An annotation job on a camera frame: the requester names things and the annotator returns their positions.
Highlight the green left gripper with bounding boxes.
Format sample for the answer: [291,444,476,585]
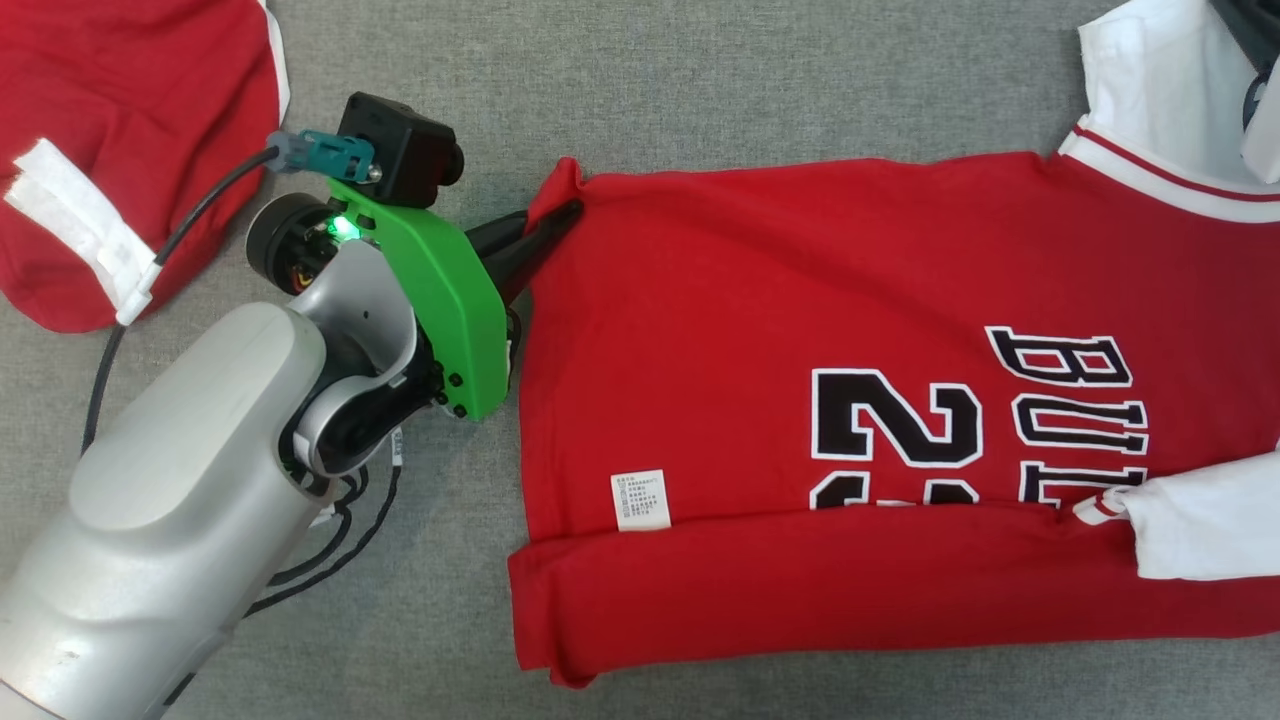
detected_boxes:
[327,177,587,423]

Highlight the red jersey with white sleeves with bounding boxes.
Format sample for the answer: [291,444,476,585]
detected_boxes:
[507,0,1280,690]

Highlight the red shorts with white bands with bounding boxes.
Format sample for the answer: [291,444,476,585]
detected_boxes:
[0,0,292,334]

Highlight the grey fabric sofa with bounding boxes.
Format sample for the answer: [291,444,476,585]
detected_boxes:
[0,0,1280,720]

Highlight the thin black left arm cables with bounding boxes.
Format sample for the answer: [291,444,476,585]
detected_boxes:
[243,428,405,619]

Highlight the white tag on left cable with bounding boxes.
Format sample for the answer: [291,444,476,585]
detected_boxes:
[4,137,162,328]

